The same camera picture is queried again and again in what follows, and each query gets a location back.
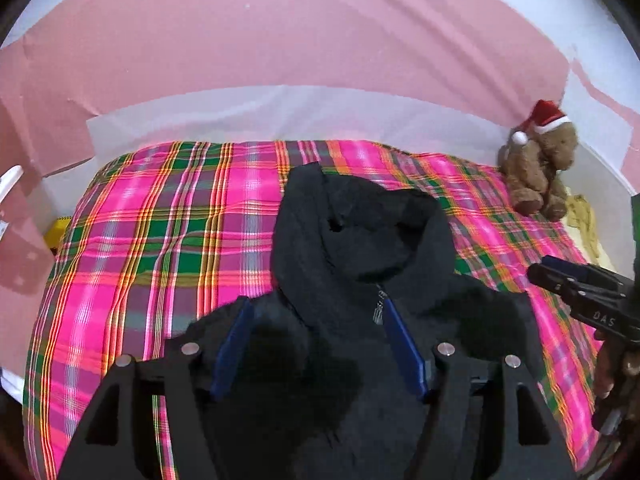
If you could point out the black puffer jacket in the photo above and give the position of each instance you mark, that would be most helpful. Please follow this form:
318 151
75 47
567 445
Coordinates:
318 393

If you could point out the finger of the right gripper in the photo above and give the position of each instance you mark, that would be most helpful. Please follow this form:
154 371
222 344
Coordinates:
550 280
586 273

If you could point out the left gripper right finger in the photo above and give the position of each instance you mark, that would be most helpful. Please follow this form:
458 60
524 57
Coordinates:
485 419

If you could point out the yellow cloth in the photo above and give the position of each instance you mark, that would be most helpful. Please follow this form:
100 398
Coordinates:
580 223

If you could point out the brown teddy bear santa hat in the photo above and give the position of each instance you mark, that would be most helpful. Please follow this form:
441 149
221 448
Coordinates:
533 159

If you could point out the person right hand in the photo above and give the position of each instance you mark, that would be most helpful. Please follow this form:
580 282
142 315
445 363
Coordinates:
615 383

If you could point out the pink plaid bed sheet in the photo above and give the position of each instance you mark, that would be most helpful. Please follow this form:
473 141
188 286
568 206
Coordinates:
165 234

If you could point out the white shelf board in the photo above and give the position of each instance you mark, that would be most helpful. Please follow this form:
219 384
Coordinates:
8 181

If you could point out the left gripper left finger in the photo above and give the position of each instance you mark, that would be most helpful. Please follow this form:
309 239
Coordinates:
115 438

